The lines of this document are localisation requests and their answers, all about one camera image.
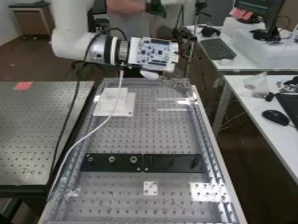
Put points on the small white box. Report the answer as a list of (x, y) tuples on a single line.
[(115, 103)]

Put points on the black headphones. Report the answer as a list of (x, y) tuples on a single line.
[(211, 31)]

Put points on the person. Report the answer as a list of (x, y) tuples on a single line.
[(131, 16)]

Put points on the black plate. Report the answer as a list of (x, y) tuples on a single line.
[(120, 163)]

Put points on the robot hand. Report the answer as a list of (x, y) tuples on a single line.
[(154, 53)]

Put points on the red tape patch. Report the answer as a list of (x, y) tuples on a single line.
[(23, 86)]

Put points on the black computer mouse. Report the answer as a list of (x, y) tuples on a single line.
[(276, 117)]

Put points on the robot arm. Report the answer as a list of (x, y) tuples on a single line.
[(71, 36)]

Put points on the black keyboard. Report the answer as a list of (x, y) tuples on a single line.
[(291, 106), (217, 48)]

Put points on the perforated metal plate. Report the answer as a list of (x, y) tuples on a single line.
[(208, 192)]

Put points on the clear box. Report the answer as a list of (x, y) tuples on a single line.
[(147, 140)]

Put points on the clear plastic bag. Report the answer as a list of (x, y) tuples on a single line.
[(259, 85)]

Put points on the wooden cabinet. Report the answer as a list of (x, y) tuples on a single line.
[(31, 20)]

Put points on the white desk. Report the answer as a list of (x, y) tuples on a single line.
[(257, 113), (253, 56)]

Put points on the black computer monitor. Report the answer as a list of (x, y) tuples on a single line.
[(261, 10)]

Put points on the small white square plate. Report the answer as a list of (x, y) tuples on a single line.
[(151, 188)]

